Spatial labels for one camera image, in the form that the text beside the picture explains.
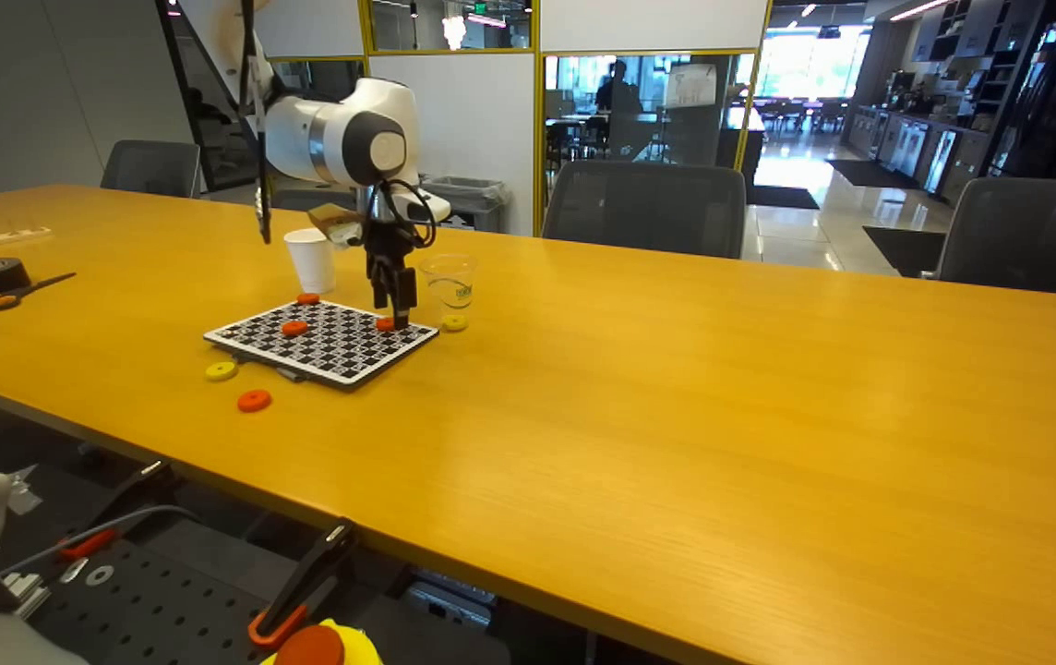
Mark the transparent plastic cup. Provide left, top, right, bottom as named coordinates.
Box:
left=429, top=256, right=474, bottom=315

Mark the yellow disc beside clear cup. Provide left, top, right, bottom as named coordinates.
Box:
left=441, top=312, right=471, bottom=334

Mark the grey office chair left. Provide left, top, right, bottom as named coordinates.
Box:
left=542, top=160, right=745, bottom=259

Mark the grey office chair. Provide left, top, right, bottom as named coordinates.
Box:
left=937, top=176, right=1056, bottom=293
left=105, top=142, right=199, bottom=196
left=542, top=160, right=745, bottom=259

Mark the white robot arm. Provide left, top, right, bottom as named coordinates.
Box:
left=178, top=0, right=450, bottom=328

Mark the yellow disc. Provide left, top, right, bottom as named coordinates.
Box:
left=205, top=360, right=236, bottom=382
left=441, top=312, right=471, bottom=334

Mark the grey office chair far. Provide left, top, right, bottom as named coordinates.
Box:
left=105, top=142, right=199, bottom=196

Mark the black white checkered board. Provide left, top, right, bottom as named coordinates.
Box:
left=208, top=298, right=435, bottom=388

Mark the white paper cup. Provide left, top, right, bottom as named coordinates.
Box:
left=286, top=229, right=334, bottom=296

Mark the grey office chair right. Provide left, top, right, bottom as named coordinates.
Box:
left=937, top=176, right=1056, bottom=293

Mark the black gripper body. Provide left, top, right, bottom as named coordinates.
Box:
left=361, top=221, right=420, bottom=289

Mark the red handled tool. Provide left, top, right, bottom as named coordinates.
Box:
left=0, top=458, right=175, bottom=584

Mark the orange disc on table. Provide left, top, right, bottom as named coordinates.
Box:
left=236, top=388, right=272, bottom=415

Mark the yellow red emergency stop button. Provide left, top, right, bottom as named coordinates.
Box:
left=261, top=622, right=383, bottom=665

